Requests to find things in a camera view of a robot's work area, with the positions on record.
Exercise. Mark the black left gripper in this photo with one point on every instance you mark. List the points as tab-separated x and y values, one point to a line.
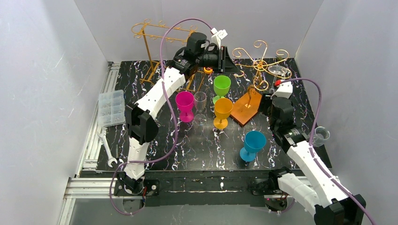
223	59

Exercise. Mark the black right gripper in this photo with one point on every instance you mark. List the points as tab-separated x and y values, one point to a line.
265	105

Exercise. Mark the clear wine glass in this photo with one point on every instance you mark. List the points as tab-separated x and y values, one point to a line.
279	72
200	102

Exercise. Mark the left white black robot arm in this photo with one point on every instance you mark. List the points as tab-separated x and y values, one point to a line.
141	115

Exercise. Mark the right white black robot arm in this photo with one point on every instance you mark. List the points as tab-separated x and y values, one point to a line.
325	198

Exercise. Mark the green plastic wine glass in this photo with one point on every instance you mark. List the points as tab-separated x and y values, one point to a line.
222	85

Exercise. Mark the blue plastic wine glass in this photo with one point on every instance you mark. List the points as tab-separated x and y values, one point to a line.
254	142

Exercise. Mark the orange plastic wine glass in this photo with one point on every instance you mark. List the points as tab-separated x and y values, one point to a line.
222	109

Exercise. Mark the magenta plastic wine glass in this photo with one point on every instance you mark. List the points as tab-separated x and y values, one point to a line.
185	102

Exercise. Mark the gold rectangular hanging rack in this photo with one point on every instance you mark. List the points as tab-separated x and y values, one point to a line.
144	30

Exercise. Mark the yellow tape measure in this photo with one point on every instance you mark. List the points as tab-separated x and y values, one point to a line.
207	70

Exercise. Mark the clear measuring beaker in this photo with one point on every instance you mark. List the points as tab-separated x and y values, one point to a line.
321	135

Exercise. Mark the clear plastic screw box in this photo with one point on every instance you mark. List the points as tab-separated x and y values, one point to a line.
111	108

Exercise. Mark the black bit strip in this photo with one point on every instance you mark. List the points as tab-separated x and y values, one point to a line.
118	150

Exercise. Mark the silver wrench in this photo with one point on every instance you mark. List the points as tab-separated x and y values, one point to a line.
111	160

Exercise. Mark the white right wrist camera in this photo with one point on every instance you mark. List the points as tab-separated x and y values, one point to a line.
284	89

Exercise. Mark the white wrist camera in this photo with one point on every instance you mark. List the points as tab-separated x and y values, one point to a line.
284	89
218	36

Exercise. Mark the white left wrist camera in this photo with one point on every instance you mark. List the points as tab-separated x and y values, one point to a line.
218	36

